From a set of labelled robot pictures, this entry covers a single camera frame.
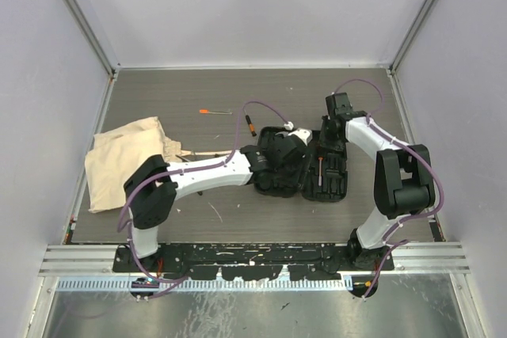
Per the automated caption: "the black plastic tool case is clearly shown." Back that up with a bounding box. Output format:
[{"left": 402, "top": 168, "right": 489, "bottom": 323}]
[{"left": 254, "top": 130, "right": 348, "bottom": 203}]

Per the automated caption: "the black handled large screwdriver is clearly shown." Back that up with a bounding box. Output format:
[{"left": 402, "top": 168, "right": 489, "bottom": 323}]
[{"left": 318, "top": 156, "right": 323, "bottom": 188}]

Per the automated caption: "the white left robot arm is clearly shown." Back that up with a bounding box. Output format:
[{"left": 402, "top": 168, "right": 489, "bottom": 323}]
[{"left": 122, "top": 128, "right": 312, "bottom": 272}]

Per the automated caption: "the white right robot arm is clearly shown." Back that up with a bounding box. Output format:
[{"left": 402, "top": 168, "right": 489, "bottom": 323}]
[{"left": 321, "top": 93, "right": 436, "bottom": 270}]

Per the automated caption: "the small black orange screwdriver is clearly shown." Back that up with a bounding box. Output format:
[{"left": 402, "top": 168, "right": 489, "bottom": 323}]
[{"left": 245, "top": 114, "right": 257, "bottom": 137}]

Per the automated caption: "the wooden flat stick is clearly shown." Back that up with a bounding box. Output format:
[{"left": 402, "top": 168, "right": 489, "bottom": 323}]
[{"left": 178, "top": 150, "right": 231, "bottom": 157}]

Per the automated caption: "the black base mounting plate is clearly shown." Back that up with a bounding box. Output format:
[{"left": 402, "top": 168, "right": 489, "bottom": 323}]
[{"left": 112, "top": 241, "right": 395, "bottom": 280}]

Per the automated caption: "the beige cloth bag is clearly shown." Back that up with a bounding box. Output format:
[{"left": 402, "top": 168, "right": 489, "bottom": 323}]
[{"left": 85, "top": 116, "right": 183, "bottom": 213}]

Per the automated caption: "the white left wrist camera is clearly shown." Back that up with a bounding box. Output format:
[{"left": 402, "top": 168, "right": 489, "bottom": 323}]
[{"left": 284, "top": 121, "right": 312, "bottom": 146}]

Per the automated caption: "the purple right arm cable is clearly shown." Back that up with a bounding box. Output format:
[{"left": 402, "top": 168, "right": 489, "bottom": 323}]
[{"left": 334, "top": 78, "right": 446, "bottom": 302}]

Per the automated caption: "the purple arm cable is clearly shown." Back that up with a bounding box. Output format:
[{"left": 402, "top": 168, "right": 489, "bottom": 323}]
[
  {"left": 334, "top": 78, "right": 446, "bottom": 302},
  {"left": 116, "top": 101, "right": 294, "bottom": 302}
]

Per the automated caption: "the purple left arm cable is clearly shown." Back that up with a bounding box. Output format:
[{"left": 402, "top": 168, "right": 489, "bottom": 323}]
[{"left": 116, "top": 101, "right": 294, "bottom": 302}]

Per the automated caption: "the orange handled thin pick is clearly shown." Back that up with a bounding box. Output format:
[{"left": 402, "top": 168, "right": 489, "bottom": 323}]
[{"left": 199, "top": 109, "right": 233, "bottom": 115}]

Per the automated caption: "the white slotted cable duct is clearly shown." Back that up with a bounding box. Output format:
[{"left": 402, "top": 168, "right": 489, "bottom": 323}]
[{"left": 56, "top": 276, "right": 353, "bottom": 292}]

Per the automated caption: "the aluminium front rail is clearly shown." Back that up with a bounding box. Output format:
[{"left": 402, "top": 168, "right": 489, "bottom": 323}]
[{"left": 39, "top": 242, "right": 471, "bottom": 276}]

